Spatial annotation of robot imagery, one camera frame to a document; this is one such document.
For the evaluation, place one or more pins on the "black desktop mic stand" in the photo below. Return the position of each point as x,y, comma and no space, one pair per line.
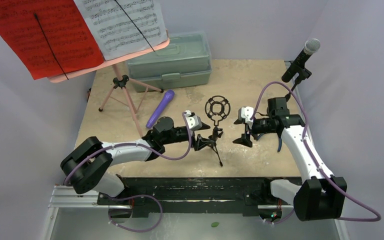
294,79

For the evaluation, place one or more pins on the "white sheet music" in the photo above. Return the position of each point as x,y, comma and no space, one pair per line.
122,27

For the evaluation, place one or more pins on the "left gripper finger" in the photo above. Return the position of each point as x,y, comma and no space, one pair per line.
202,142
201,126

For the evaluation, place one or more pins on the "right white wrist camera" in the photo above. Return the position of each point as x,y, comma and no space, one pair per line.
247,112

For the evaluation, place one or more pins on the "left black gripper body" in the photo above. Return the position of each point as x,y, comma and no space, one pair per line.
193,140

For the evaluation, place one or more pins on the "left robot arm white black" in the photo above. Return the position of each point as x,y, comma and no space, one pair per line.
86,167

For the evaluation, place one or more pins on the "purple toy microphone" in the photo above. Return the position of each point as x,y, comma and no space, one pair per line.
167,98

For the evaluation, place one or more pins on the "red sheet music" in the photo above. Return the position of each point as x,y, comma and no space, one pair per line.
50,37

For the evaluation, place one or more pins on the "blue handled pliers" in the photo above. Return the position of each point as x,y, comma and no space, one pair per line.
280,142

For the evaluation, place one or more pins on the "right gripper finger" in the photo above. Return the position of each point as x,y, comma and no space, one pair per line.
244,139
240,120

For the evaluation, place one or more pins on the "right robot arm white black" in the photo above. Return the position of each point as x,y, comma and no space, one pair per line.
319,196

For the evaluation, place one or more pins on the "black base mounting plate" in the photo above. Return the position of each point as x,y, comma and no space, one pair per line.
200,188

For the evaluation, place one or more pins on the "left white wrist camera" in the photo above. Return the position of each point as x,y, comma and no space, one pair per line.
192,121

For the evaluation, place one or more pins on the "green plastic storage box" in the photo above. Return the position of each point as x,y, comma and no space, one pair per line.
185,62

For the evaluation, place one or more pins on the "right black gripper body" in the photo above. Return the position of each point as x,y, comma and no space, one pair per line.
247,128

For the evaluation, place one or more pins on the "pink music stand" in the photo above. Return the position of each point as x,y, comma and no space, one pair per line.
114,64

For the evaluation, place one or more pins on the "black silver microphone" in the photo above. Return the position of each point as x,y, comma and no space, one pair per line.
311,46

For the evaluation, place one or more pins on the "black tripod mic stand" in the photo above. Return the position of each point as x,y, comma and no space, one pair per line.
217,108

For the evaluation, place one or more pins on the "aluminium frame rail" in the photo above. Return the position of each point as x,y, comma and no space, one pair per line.
65,197

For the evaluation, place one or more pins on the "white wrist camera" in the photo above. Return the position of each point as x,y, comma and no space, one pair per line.
192,121
247,112

